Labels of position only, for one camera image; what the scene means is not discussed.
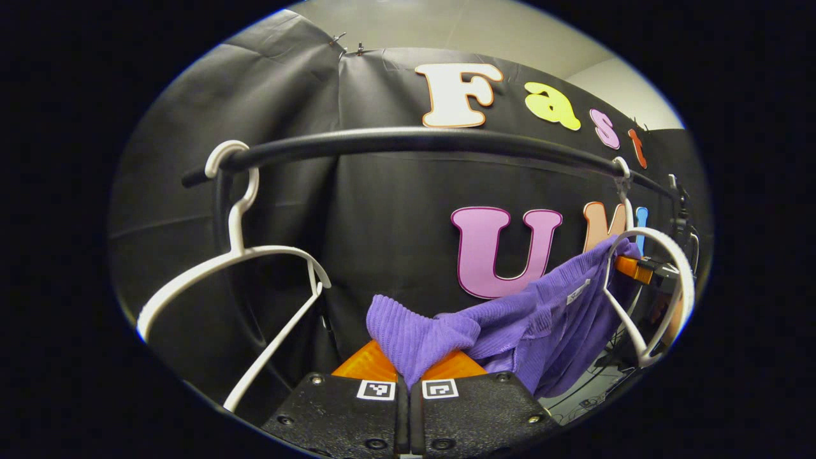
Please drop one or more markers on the purple knit shirt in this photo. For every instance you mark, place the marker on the purple knit shirt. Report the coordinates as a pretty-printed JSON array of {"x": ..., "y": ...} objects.
[{"x": 542, "y": 319}]

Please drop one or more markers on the white hanger with notched arms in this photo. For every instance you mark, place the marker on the white hanger with notched arms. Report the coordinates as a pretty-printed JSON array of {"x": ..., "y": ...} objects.
[{"x": 687, "y": 274}]

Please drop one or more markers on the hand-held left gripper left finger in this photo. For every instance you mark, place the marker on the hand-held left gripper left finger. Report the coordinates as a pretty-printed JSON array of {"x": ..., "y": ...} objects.
[{"x": 344, "y": 414}]

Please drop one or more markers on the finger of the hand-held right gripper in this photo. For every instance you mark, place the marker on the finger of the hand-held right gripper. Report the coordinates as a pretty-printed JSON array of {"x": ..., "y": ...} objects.
[{"x": 634, "y": 269}]

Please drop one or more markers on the black clothes rack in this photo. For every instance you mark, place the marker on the black clothes rack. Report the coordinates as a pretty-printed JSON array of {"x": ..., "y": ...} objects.
[{"x": 414, "y": 137}]

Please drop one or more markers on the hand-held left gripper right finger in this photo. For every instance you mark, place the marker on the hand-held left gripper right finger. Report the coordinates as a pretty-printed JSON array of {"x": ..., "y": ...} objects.
[{"x": 478, "y": 414}]

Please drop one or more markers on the plain white hanger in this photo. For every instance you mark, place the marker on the plain white hanger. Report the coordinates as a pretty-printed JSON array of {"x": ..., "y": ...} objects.
[{"x": 268, "y": 250}]

